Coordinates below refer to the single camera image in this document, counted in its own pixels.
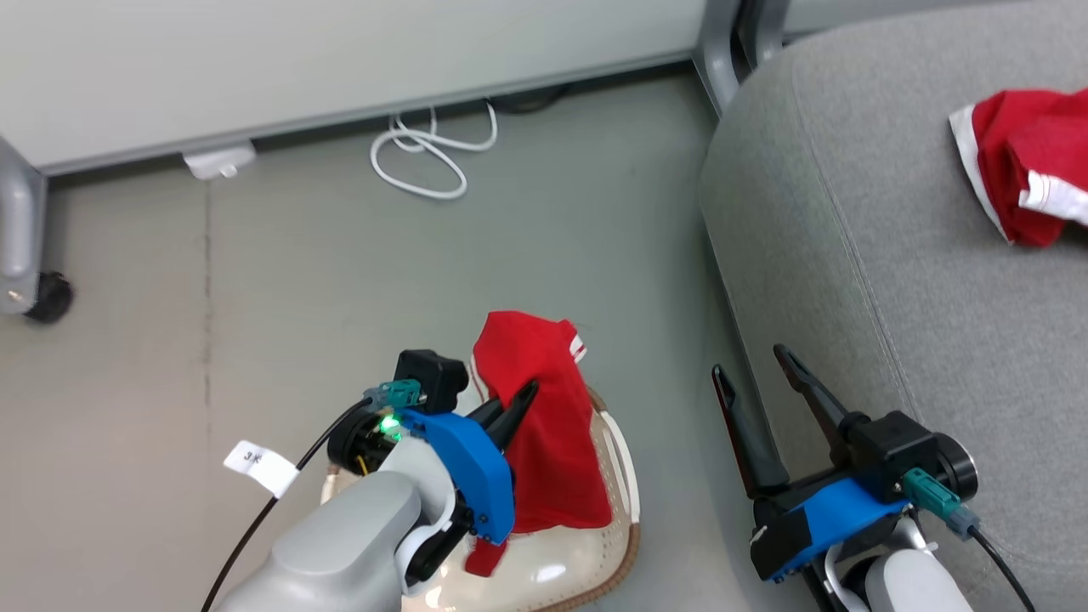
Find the grey fabric sofa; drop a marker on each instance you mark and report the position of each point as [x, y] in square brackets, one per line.
[850, 212]

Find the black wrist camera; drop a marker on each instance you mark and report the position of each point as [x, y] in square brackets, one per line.
[918, 450]
[433, 378]

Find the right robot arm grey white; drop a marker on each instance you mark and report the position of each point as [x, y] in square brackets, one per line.
[909, 582]

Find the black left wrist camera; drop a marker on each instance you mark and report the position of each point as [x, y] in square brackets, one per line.
[433, 378]

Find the grey metal partition post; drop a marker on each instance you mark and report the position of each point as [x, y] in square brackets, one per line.
[722, 51]

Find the white power adapter box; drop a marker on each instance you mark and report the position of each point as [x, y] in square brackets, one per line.
[219, 161]

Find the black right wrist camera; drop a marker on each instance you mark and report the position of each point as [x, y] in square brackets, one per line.
[918, 450]

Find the white partition panel grey frame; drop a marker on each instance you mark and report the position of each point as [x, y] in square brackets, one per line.
[340, 59]

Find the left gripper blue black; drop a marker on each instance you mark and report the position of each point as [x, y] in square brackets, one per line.
[476, 476]

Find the black caster wheel leg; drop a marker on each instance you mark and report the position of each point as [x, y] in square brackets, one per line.
[19, 221]

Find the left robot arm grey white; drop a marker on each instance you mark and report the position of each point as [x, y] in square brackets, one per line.
[340, 544]

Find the red garment wide white trim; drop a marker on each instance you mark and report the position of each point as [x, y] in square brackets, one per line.
[1011, 144]

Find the teal camera connector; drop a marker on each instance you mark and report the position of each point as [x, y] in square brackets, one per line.
[931, 497]
[398, 394]

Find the red garment thin white stripes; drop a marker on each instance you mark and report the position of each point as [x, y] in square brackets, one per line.
[544, 459]

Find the teal right camera connector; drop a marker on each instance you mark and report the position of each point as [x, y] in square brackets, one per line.
[931, 497]

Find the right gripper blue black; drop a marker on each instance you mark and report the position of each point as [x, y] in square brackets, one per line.
[816, 518]

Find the black caster wheel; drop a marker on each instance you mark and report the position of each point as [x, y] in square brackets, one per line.
[51, 296]

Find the teal left camera connector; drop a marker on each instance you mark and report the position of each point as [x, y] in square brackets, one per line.
[398, 394]

